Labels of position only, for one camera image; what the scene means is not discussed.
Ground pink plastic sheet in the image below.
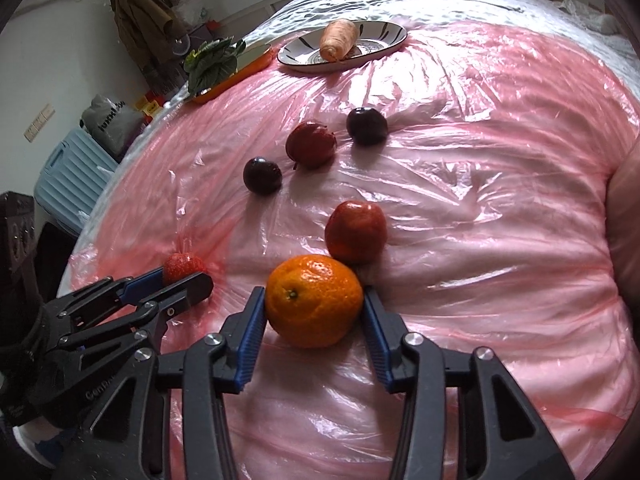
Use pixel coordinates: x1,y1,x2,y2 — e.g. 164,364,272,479
57,20,640,480

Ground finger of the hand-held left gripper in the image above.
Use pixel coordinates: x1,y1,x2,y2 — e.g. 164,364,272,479
56,271,216,357
44,266,168,332

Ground small red apple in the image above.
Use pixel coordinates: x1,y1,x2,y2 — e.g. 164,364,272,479
163,252,208,286
285,120,337,170
324,200,388,265

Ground yellow red box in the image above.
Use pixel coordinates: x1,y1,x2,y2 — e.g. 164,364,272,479
132,91,166,116

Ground dark plum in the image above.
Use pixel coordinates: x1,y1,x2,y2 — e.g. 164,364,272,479
243,157,283,196
346,107,389,146

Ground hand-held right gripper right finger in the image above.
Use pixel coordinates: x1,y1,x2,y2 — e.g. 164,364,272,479
362,285,573,480

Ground orange rimmed tray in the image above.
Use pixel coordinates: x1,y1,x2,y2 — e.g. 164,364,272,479
192,42,273,106

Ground black crate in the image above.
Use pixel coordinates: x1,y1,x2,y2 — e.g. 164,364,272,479
0,190,38,286

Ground clear plastic bags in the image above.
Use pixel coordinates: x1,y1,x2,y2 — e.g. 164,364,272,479
170,0,208,26

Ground grey printed bag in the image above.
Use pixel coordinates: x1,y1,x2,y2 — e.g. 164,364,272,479
80,94,146,158

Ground carrot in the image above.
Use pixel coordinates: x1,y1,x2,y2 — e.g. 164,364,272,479
320,20,359,62

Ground green leafy vegetable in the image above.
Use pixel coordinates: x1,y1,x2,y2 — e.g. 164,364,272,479
183,36,247,97

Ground light blue suitcase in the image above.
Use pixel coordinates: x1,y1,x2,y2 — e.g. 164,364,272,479
34,127,121,238

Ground brown coat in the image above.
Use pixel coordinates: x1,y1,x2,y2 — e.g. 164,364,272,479
109,0,187,78

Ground person's left hand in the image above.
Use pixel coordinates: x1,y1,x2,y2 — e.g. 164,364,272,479
12,422,68,468

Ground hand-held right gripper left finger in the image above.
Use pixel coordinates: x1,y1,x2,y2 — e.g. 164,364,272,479
60,286,267,480

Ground white wall pipe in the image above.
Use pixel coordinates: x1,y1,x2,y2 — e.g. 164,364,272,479
30,0,83,16

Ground striped white plate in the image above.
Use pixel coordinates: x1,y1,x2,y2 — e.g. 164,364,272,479
276,20,408,74

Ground orange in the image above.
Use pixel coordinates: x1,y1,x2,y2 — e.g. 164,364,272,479
264,254,364,350

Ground purple storage box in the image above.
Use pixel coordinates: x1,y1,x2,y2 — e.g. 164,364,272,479
187,22,221,48

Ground wall switch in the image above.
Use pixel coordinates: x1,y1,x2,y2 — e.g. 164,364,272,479
22,104,55,142

